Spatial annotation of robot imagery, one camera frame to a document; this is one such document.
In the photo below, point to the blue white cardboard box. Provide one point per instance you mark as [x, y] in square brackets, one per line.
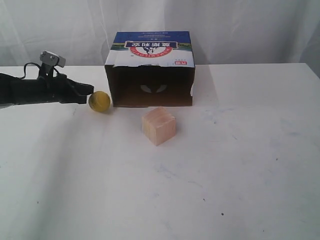
[150, 69]

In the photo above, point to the light wooden cube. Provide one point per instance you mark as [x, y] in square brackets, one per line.
[159, 125]

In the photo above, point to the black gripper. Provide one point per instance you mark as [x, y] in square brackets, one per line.
[17, 91]

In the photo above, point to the yellow ball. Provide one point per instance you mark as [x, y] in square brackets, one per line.
[99, 101]

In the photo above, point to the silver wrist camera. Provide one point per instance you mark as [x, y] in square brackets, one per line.
[52, 59]

